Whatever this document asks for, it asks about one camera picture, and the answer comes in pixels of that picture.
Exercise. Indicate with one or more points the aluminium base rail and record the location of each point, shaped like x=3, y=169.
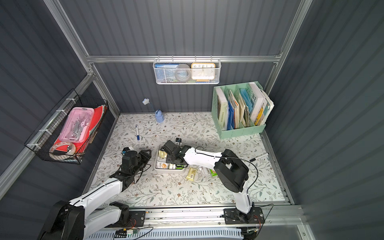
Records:
x=205, y=216

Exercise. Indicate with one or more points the black wire wall basket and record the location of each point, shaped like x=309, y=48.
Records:
x=48, y=133

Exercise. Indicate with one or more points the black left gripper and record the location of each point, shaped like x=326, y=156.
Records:
x=144, y=155

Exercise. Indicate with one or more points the yellow white clock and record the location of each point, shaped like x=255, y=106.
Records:
x=203, y=71

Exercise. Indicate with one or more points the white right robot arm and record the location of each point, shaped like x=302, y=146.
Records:
x=231, y=170

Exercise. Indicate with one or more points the pale green workspace book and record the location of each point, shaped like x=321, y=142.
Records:
x=222, y=109

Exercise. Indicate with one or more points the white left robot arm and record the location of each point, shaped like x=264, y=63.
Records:
x=79, y=218

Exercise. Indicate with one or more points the white wire wall basket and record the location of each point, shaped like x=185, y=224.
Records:
x=189, y=61

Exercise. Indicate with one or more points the mint green file organizer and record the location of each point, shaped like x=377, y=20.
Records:
x=240, y=93

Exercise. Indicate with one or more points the pale yellow cookie packet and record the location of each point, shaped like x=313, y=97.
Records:
x=162, y=154

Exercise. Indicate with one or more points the clear tape dispenser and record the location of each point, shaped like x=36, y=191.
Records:
x=63, y=148

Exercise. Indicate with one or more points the blue box in basket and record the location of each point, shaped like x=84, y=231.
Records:
x=165, y=72

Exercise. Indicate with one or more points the white illustrated book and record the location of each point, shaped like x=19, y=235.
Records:
x=259, y=98

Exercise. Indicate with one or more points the grey tape roll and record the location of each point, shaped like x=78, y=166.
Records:
x=183, y=73

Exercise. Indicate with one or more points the blue white marker pen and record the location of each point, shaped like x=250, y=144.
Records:
x=137, y=132

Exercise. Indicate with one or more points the white cookie packet front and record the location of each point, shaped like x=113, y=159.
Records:
x=162, y=165

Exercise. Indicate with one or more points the silver cookie packet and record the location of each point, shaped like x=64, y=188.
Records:
x=204, y=171

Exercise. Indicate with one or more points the white storage box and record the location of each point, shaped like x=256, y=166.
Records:
x=173, y=168

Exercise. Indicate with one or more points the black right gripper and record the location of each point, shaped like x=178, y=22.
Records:
x=169, y=148

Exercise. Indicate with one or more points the black white marker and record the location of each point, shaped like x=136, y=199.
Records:
x=259, y=157

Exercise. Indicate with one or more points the blue spray bottle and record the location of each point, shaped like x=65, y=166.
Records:
x=158, y=113

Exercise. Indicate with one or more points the yellow illustrated book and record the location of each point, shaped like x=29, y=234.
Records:
x=259, y=116

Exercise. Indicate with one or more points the pink plastic tool case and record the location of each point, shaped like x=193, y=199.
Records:
x=77, y=125

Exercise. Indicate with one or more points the blue folder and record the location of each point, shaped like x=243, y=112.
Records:
x=231, y=120

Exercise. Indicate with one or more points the beige paper stack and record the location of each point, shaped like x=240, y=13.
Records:
x=239, y=109

